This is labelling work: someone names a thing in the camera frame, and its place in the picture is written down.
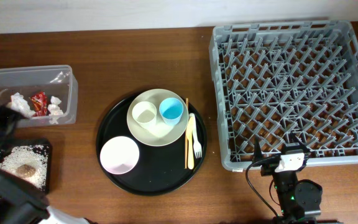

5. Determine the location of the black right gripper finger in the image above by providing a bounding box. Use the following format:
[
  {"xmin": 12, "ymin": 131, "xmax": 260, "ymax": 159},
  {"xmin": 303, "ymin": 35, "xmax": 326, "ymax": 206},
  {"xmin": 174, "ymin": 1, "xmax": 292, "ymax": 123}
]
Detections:
[
  {"xmin": 252, "ymin": 137, "xmax": 263, "ymax": 163},
  {"xmin": 289, "ymin": 132, "xmax": 310, "ymax": 153}
]

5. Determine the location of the red snack wrapper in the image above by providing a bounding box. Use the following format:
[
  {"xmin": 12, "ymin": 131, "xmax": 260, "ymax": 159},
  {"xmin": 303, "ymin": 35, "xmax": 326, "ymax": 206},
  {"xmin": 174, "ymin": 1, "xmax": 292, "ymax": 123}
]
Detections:
[{"xmin": 30, "ymin": 91, "xmax": 47, "ymax": 116}]

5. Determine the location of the brown cookie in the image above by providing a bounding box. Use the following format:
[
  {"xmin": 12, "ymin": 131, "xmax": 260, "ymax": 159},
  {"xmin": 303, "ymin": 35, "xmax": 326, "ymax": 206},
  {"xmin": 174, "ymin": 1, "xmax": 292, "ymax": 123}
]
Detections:
[{"xmin": 16, "ymin": 164, "xmax": 37, "ymax": 179}]

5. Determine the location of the small white tissue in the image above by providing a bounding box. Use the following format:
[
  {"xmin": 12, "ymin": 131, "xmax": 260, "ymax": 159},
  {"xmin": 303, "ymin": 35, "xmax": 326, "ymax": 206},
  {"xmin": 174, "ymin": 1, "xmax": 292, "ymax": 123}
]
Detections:
[{"xmin": 47, "ymin": 96, "xmax": 64, "ymax": 124}]

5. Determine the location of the cream plastic cup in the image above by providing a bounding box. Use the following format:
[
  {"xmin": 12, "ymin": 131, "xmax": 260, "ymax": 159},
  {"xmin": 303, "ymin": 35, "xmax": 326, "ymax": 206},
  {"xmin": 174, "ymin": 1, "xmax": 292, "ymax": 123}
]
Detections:
[{"xmin": 132, "ymin": 101, "xmax": 157, "ymax": 129}]

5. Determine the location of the pink small bowl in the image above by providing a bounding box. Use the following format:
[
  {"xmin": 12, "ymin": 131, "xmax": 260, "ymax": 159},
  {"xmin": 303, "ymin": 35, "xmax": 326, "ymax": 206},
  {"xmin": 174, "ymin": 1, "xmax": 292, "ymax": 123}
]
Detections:
[{"xmin": 99, "ymin": 136, "xmax": 140, "ymax": 175}]

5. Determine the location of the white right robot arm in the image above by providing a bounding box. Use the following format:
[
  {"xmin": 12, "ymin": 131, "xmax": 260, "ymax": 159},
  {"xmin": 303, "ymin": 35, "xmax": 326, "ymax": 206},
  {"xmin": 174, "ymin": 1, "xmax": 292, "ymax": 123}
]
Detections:
[{"xmin": 261, "ymin": 133, "xmax": 323, "ymax": 223}]

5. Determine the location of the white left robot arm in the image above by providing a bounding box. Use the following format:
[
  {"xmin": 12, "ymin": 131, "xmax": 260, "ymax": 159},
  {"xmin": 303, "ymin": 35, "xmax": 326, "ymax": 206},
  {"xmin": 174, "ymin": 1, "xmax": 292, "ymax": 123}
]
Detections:
[{"xmin": 0, "ymin": 107, "xmax": 257, "ymax": 223}]

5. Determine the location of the black food waste tray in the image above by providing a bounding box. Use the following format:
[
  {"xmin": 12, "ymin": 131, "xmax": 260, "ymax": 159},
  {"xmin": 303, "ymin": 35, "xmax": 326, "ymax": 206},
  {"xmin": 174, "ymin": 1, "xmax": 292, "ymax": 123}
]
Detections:
[{"xmin": 0, "ymin": 139, "xmax": 52, "ymax": 194}]

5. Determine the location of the grey dishwasher rack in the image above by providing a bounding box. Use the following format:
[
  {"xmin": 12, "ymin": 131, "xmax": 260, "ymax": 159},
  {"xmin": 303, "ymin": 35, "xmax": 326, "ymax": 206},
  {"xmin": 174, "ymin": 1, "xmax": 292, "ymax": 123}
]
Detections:
[{"xmin": 209, "ymin": 21, "xmax": 358, "ymax": 172}]

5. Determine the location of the clear plastic waste bin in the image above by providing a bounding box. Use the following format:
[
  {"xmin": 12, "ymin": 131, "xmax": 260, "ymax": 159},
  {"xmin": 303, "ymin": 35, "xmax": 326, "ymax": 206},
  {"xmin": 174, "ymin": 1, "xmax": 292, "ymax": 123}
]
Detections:
[{"xmin": 0, "ymin": 65, "xmax": 78, "ymax": 128}]

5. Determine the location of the large crumpled white tissue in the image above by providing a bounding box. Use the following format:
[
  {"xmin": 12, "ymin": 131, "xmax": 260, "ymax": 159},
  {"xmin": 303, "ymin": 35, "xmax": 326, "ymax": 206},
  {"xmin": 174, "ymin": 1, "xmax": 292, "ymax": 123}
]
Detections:
[{"xmin": 6, "ymin": 93, "xmax": 35, "ymax": 118}]

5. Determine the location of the white plastic fork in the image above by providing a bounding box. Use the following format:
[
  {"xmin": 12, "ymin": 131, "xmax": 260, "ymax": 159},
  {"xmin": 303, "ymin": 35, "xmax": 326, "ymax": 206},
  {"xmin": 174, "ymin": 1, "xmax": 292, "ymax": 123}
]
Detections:
[{"xmin": 190, "ymin": 113, "xmax": 202, "ymax": 159}]

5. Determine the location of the yellow plastic knife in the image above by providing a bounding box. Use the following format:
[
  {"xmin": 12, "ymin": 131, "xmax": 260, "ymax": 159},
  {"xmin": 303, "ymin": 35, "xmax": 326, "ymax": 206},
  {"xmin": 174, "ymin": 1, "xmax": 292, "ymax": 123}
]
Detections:
[{"xmin": 185, "ymin": 116, "xmax": 195, "ymax": 169}]

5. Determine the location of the wooden chopstick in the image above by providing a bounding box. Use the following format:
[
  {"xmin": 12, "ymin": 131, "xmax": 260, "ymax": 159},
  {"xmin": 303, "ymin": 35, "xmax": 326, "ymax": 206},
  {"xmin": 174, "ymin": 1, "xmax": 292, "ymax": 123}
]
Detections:
[{"xmin": 185, "ymin": 98, "xmax": 189, "ymax": 169}]

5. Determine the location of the black round tray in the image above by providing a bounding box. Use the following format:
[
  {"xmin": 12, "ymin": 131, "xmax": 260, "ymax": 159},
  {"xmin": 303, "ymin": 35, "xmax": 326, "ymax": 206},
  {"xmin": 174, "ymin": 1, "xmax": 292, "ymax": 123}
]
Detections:
[{"xmin": 96, "ymin": 91, "xmax": 208, "ymax": 196}]

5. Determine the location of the light blue plastic cup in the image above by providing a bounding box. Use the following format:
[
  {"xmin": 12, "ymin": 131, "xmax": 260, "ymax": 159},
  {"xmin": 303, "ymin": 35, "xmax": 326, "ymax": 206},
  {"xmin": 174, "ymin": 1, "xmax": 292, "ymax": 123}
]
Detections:
[{"xmin": 159, "ymin": 98, "xmax": 184, "ymax": 126}]

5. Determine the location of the cream round plate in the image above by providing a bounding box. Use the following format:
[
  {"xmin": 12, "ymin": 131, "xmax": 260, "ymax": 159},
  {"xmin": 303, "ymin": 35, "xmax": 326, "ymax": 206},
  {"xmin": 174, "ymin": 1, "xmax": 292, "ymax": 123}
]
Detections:
[{"xmin": 127, "ymin": 89, "xmax": 189, "ymax": 146}]

